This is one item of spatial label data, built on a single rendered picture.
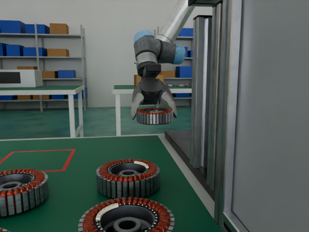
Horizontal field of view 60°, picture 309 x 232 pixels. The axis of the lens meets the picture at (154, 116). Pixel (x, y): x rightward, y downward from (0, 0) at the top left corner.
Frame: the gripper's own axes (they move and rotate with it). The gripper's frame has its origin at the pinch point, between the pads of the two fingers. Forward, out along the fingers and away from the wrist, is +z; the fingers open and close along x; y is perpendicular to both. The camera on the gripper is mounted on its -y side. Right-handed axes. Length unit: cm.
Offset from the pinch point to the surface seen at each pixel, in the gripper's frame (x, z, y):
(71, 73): 102, -372, 455
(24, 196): 25.9, 27.6, -29.4
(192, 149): -2.6, 19.6, -22.0
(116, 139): 12.0, 4.7, 4.7
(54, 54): 138, -408, 429
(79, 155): 21.2, 13.1, -6.3
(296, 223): -2, 37, -48
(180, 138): -5.5, 9.4, -3.9
